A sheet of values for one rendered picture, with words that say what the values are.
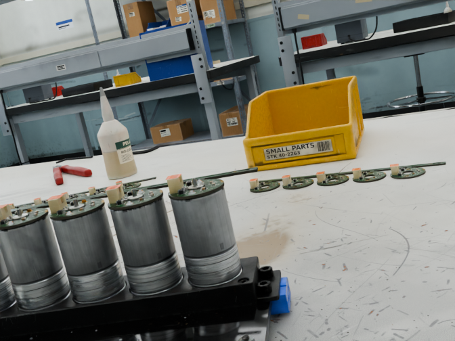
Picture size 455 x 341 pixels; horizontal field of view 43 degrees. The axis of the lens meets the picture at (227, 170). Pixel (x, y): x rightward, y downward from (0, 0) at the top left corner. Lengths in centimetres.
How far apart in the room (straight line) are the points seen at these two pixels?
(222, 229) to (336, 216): 14
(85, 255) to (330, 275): 12
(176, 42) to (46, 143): 364
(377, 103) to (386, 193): 433
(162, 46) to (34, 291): 261
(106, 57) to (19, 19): 325
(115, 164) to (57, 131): 551
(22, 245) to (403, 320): 17
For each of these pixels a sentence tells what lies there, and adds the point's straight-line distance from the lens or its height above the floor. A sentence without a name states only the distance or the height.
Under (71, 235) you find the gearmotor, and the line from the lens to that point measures 26.
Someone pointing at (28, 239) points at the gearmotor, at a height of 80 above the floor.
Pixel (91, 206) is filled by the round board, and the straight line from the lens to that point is 27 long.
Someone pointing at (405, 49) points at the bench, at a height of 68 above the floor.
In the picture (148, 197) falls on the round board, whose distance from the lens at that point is 26.
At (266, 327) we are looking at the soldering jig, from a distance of 23.
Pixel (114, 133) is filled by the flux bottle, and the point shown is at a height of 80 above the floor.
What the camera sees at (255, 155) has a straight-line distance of 53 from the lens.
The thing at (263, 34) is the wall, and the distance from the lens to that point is 490.
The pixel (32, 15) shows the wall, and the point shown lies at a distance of 611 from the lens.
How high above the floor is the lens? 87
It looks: 12 degrees down
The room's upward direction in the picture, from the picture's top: 12 degrees counter-clockwise
